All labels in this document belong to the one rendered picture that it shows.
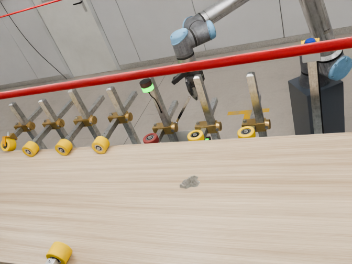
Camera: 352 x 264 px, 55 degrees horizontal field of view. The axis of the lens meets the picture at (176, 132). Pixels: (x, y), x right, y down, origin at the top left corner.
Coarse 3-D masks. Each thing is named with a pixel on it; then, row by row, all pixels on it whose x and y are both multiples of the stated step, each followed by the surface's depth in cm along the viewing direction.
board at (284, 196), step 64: (0, 192) 179; (64, 192) 162; (128, 192) 148; (192, 192) 136; (256, 192) 126; (320, 192) 117; (0, 256) 141; (128, 256) 121; (192, 256) 112; (256, 256) 105; (320, 256) 99
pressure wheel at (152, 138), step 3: (147, 135) 178; (150, 135) 177; (153, 135) 176; (156, 135) 175; (144, 138) 176; (147, 138) 176; (150, 138) 175; (153, 138) 173; (156, 138) 173; (144, 141) 174; (147, 141) 173; (150, 141) 172; (153, 141) 173; (156, 141) 174
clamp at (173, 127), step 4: (160, 124) 189; (172, 124) 185; (176, 124) 186; (152, 128) 188; (156, 128) 188; (160, 128) 187; (164, 128) 186; (168, 128) 185; (172, 128) 185; (176, 128) 186; (156, 132) 189; (164, 132) 188; (168, 132) 187; (172, 132) 186
